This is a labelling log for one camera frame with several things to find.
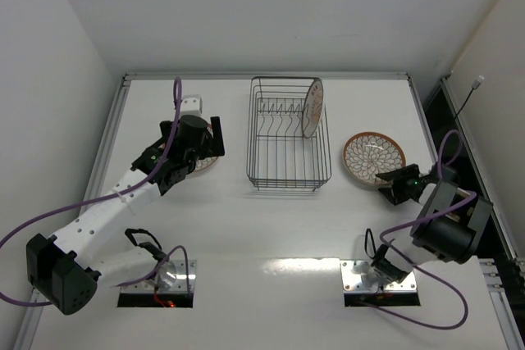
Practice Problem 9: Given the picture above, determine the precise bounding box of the brown-rimmed flower plate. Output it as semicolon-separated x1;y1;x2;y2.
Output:
342;131;406;187
159;125;221;178

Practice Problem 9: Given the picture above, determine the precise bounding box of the orange sunburst plate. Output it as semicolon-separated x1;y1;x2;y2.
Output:
301;79;324;139

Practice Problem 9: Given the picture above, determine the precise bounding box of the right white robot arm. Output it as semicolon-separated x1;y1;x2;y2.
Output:
371;164;493;284

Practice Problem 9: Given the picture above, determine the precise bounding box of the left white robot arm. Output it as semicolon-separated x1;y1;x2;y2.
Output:
25;115;225;316

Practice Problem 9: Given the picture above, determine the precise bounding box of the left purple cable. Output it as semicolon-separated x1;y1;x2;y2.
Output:
0;76;189;308

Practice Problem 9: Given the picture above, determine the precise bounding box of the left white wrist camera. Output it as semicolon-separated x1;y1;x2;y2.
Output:
180;95;203;117

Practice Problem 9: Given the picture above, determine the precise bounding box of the grey wire dish rack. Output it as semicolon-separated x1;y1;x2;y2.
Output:
246;76;332;192

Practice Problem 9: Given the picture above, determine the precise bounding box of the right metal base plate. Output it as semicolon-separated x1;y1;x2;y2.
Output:
340;260;418;295

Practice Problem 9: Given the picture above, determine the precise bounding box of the metal base plate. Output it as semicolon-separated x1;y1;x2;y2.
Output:
121;260;198;295
340;260;418;295

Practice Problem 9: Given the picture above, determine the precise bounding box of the black cable white plug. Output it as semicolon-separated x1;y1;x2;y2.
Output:
434;75;486;150

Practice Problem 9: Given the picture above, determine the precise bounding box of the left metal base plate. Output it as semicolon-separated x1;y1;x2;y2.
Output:
121;260;198;295

